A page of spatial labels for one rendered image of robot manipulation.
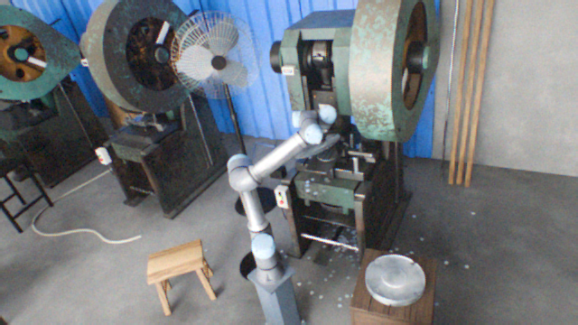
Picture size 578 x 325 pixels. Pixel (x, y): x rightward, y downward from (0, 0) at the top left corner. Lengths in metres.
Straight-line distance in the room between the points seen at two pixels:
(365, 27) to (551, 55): 1.77
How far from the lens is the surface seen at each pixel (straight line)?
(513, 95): 3.30
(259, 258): 1.96
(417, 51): 1.94
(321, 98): 2.17
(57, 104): 4.84
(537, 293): 2.70
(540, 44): 3.17
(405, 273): 2.13
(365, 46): 1.66
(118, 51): 2.79
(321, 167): 2.20
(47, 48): 4.55
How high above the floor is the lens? 2.00
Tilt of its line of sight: 33 degrees down
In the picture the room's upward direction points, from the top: 11 degrees counter-clockwise
